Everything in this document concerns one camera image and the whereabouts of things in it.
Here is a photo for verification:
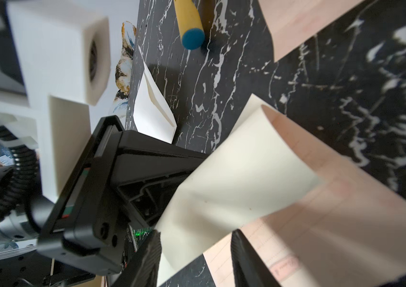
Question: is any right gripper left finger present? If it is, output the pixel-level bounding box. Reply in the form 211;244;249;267
113;230;162;287

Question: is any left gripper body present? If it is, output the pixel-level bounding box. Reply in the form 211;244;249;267
37;116;207;276

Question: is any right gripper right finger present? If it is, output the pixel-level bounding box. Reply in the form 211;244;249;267
230;229;281;287

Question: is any white envelope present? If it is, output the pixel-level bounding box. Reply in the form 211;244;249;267
133;49;177;143

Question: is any pink lined letter paper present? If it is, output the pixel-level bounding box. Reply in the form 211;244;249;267
259;0;362;61

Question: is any yellow toy shovel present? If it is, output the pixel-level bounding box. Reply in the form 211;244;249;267
173;0;205;50

